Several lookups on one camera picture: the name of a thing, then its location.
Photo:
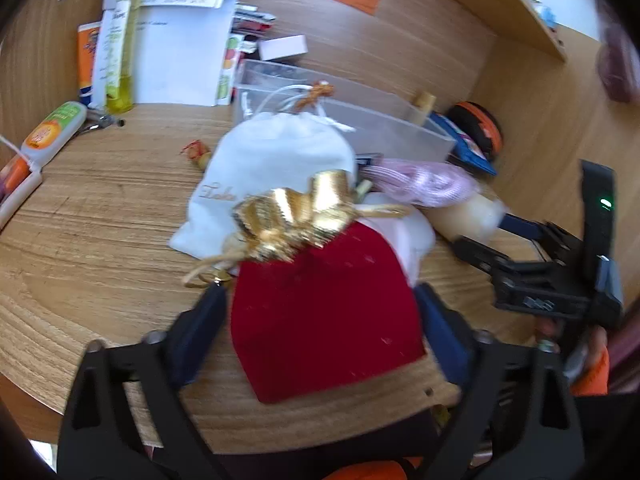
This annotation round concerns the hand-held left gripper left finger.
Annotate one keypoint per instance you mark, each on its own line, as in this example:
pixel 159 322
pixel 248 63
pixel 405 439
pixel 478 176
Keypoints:
pixel 200 325

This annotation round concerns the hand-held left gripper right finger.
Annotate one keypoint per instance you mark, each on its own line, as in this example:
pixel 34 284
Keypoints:
pixel 440 330

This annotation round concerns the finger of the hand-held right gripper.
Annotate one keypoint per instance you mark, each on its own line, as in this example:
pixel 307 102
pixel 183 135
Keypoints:
pixel 522 225
pixel 480 255

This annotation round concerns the cream round jar purple label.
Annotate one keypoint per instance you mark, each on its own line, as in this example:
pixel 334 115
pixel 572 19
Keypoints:
pixel 475 217

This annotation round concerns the white round puff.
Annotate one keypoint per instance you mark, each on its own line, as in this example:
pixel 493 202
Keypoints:
pixel 405 245

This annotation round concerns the red velvet pouch gold trim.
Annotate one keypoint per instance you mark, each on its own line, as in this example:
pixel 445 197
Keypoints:
pixel 320 310

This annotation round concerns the clear plastic box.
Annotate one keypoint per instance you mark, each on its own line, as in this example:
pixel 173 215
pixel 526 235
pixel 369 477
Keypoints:
pixel 390 125

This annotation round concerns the small candy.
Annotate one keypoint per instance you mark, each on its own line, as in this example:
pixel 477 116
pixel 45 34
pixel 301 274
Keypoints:
pixel 196 152

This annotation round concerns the person's right forearm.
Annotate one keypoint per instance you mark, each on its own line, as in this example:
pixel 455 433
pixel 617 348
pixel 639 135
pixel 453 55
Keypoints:
pixel 592 382

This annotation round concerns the wooden desktop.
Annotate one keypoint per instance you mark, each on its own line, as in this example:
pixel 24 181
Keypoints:
pixel 100 240

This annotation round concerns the person's right hand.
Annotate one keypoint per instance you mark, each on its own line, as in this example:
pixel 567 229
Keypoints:
pixel 595 352

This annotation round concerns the blue patchwork pencil case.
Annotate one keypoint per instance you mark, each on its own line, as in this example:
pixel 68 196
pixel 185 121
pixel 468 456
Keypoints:
pixel 467 152

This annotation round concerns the black case orange zipper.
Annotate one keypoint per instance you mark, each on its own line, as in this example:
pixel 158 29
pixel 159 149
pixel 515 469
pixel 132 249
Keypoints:
pixel 482 122

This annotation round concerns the beige tube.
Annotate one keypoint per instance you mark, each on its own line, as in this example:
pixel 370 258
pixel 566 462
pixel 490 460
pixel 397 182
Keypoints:
pixel 422 105

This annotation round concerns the mauve soft object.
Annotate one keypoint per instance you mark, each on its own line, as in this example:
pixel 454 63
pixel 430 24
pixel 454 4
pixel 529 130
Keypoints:
pixel 617 65

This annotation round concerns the wooden shelf board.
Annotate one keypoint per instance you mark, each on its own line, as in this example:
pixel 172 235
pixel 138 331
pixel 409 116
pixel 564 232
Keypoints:
pixel 525 10

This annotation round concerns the cream lipstick tube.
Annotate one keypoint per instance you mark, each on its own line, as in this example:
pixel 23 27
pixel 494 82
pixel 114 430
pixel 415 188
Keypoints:
pixel 20 200

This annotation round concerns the metal hair clips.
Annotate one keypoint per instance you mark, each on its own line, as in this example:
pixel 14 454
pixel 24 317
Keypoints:
pixel 102 122

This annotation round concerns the white bottle orange label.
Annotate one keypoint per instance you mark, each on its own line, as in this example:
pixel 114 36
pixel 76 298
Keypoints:
pixel 52 132

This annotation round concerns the white folded paper sheet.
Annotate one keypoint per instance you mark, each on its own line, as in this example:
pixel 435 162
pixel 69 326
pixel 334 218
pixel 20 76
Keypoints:
pixel 175 60

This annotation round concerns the yellow spray bottle green cap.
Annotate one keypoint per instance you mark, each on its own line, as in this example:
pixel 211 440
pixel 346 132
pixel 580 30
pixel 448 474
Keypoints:
pixel 124 60

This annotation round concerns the white tube green print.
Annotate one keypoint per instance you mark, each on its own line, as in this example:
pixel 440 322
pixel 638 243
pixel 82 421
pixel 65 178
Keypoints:
pixel 107 55

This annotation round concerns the small white box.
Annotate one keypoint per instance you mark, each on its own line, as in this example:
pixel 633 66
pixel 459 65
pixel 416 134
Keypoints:
pixel 282 47

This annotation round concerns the orange tube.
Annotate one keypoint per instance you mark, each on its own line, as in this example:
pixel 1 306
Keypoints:
pixel 86 60

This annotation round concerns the stack of booklets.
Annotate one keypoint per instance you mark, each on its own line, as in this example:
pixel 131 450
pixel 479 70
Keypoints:
pixel 245 25

